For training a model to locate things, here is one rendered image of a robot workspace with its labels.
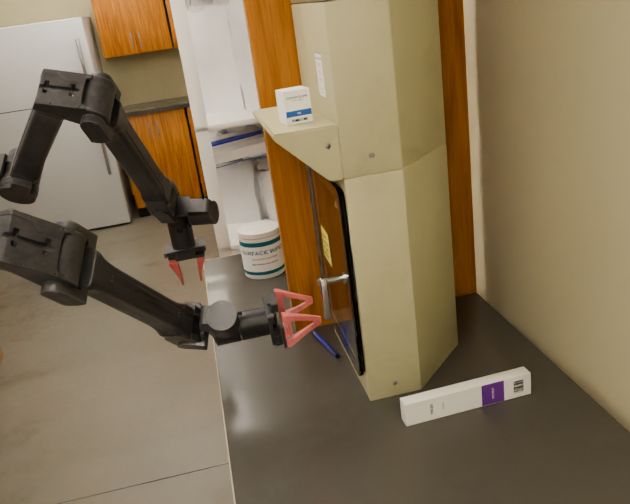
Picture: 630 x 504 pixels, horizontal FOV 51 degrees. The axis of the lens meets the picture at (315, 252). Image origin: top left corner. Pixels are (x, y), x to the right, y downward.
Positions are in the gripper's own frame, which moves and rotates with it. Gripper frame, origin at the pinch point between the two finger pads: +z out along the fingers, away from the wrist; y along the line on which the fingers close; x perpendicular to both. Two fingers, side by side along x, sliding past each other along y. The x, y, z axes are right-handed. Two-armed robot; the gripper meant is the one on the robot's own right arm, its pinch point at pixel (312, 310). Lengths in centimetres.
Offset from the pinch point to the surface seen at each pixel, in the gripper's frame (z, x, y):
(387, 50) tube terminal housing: 20, -47, -4
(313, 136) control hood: 4.9, -34.7, -4.7
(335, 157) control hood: 8.2, -30.3, -4.6
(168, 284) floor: -65, 110, 319
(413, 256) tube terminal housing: 20.7, -8.0, -3.0
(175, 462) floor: -56, 112, 120
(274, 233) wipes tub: -1, 6, 71
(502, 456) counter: 25.5, 21.8, -28.1
